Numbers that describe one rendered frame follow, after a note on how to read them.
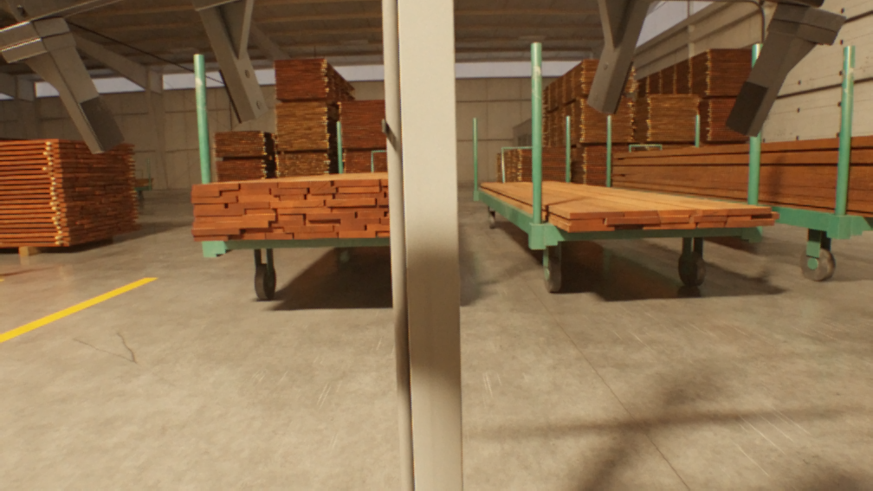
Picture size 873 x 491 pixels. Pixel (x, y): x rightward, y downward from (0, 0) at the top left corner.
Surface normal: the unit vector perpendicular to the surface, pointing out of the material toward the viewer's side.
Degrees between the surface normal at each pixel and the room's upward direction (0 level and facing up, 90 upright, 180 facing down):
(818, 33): 114
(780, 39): 83
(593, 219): 90
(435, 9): 90
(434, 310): 90
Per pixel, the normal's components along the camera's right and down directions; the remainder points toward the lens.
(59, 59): 0.98, -0.14
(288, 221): 0.00, 0.11
